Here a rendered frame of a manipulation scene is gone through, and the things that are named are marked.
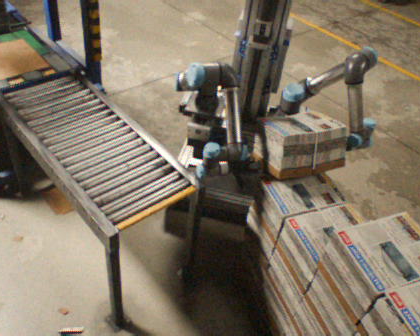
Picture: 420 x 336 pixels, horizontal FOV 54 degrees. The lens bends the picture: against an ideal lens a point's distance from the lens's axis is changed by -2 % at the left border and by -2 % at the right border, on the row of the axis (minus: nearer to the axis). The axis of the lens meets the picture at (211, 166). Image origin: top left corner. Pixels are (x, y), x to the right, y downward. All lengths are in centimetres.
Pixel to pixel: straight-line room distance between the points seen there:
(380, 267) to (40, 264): 198
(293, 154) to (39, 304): 164
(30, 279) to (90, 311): 43
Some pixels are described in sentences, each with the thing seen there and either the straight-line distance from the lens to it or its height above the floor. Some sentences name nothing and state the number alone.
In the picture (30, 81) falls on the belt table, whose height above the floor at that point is 79.
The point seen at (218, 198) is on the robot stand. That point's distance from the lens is 282.
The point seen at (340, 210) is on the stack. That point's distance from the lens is 211.
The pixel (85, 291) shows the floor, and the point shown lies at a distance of 266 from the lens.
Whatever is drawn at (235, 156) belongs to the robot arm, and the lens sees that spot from 203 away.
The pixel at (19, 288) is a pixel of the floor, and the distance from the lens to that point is 275.
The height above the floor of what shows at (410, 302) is 107.
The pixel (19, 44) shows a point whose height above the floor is 80.
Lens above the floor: 225
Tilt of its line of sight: 42 degrees down
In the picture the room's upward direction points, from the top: 9 degrees clockwise
